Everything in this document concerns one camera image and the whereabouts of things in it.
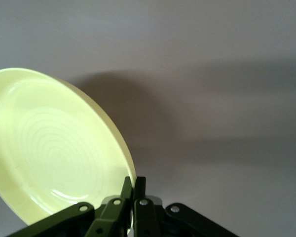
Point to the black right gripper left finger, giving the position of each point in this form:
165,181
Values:
113,217

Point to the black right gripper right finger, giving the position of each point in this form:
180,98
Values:
148,217

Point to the yellow plate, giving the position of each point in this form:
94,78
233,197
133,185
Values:
51,143

